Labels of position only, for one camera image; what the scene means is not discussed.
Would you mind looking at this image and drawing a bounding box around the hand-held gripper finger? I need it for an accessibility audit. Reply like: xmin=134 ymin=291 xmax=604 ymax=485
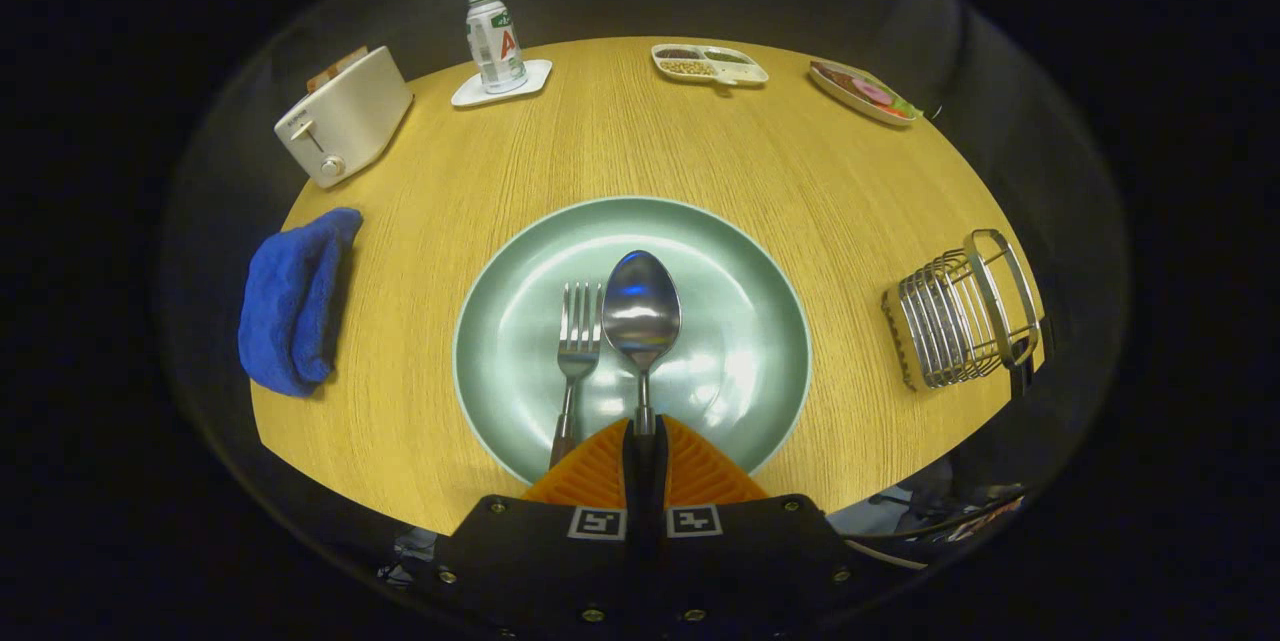
xmin=645 ymin=418 xmax=881 ymax=634
xmin=430 ymin=418 xmax=646 ymax=637

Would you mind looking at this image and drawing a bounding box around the metal fork with brown handle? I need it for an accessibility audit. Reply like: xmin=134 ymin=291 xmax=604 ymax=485
xmin=548 ymin=281 xmax=605 ymax=470

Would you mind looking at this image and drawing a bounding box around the metal spoon with brown handle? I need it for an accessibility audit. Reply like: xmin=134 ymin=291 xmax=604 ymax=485
xmin=602 ymin=250 xmax=682 ymax=442

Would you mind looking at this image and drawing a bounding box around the pale green round plate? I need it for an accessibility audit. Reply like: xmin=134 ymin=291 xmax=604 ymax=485
xmin=453 ymin=196 xmax=813 ymax=487

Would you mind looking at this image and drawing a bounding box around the blue folded towel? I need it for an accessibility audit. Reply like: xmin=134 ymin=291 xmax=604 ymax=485
xmin=238 ymin=207 xmax=364 ymax=398

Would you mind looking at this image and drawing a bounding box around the white divided dish with beans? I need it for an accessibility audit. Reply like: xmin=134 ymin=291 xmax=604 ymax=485
xmin=651 ymin=43 xmax=770 ymax=88

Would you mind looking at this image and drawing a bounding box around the white square coaster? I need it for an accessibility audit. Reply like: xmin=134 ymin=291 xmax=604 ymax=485
xmin=451 ymin=59 xmax=553 ymax=109

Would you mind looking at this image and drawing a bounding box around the plate of toy food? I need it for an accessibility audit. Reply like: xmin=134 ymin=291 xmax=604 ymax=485
xmin=809 ymin=59 xmax=919 ymax=128

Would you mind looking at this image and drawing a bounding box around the small white labelled bottle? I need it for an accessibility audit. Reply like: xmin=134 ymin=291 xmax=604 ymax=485
xmin=466 ymin=0 xmax=528 ymax=95

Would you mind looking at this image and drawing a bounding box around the white toaster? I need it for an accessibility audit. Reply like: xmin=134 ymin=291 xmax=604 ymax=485
xmin=274 ymin=46 xmax=415 ymax=189

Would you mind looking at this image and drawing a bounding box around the brown toast slice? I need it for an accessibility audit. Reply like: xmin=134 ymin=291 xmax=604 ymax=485
xmin=306 ymin=46 xmax=369 ymax=94

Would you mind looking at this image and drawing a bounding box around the white cable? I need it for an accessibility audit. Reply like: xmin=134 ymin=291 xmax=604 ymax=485
xmin=845 ymin=539 xmax=931 ymax=572

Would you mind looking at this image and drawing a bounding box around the metal wire cutlery basket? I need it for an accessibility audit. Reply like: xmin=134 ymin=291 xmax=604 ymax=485
xmin=881 ymin=229 xmax=1041 ymax=392

